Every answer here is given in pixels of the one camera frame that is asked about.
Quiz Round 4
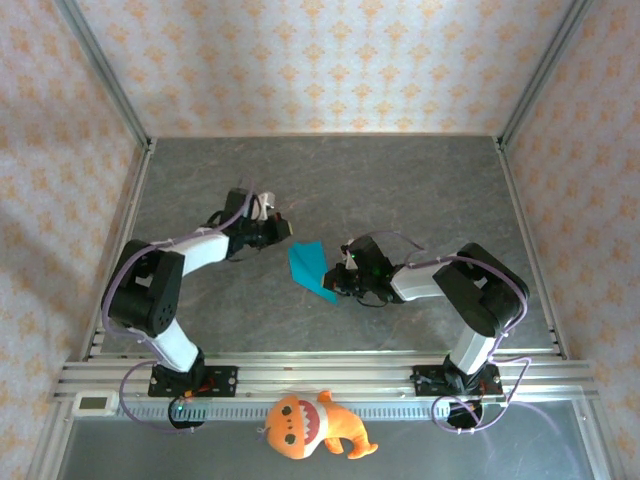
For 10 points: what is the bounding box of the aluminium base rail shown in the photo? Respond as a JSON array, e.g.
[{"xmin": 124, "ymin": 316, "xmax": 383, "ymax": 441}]
[{"xmin": 53, "ymin": 352, "xmax": 599, "ymax": 404}]

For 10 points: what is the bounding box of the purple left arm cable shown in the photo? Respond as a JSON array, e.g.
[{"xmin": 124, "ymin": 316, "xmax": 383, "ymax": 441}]
[{"xmin": 99, "ymin": 177, "xmax": 261, "ymax": 436}]

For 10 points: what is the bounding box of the blue paper sheet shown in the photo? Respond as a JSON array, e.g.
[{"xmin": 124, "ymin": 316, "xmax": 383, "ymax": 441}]
[{"xmin": 287, "ymin": 240, "xmax": 341, "ymax": 306}]

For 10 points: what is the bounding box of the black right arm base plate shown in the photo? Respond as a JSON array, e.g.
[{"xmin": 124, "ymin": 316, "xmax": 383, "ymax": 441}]
[{"xmin": 410, "ymin": 364, "xmax": 506, "ymax": 401}]

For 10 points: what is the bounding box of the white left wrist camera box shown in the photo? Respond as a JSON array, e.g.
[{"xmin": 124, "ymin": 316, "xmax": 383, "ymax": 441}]
[{"xmin": 254, "ymin": 192, "xmax": 277, "ymax": 221}]

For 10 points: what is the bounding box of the aluminium frame post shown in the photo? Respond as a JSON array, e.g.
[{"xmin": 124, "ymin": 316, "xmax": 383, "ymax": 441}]
[
  {"xmin": 494, "ymin": 0, "xmax": 596, "ymax": 149},
  {"xmin": 54, "ymin": 0, "xmax": 154, "ymax": 151}
]

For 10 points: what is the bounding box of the aluminium table side rail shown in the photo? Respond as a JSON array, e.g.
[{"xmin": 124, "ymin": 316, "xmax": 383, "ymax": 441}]
[
  {"xmin": 494, "ymin": 137, "xmax": 569, "ymax": 359},
  {"xmin": 82, "ymin": 139, "xmax": 156, "ymax": 361}
]

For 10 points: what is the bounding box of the orange shark plush toy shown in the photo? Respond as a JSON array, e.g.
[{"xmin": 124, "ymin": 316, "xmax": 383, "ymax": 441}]
[{"xmin": 257, "ymin": 389, "xmax": 380, "ymax": 461}]

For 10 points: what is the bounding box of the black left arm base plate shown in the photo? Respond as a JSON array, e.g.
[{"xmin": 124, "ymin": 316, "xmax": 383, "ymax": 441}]
[{"xmin": 148, "ymin": 365, "xmax": 240, "ymax": 399}]

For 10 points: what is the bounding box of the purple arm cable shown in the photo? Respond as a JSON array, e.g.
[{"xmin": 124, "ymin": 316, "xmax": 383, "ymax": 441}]
[
  {"xmin": 352, "ymin": 230, "xmax": 532, "ymax": 436},
  {"xmin": 99, "ymin": 177, "xmax": 261, "ymax": 436}
]

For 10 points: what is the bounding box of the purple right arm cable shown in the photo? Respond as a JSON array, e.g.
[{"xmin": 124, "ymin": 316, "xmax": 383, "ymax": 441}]
[{"xmin": 352, "ymin": 230, "xmax": 532, "ymax": 436}]

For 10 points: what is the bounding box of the grey slotted cable duct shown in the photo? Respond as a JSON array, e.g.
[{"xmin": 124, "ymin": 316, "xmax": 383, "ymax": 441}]
[{"xmin": 117, "ymin": 399, "xmax": 501, "ymax": 421}]

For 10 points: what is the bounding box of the small white display device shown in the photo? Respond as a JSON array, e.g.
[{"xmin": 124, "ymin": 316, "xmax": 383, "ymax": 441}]
[{"xmin": 71, "ymin": 391, "xmax": 120, "ymax": 417}]

